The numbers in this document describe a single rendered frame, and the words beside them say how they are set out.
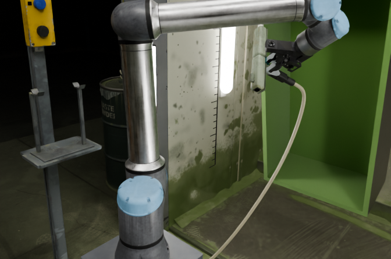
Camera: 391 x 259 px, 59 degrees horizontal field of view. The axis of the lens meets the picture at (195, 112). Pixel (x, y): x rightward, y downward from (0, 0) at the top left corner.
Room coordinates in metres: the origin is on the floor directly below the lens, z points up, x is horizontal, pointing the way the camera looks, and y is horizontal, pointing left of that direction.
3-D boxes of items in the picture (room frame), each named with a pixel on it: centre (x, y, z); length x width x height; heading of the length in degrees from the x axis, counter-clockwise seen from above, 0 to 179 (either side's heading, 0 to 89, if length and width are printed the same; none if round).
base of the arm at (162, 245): (1.00, 0.18, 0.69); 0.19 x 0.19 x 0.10
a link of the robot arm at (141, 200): (1.01, 0.18, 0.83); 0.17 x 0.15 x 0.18; 2
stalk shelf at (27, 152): (1.57, 0.66, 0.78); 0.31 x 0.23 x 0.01; 138
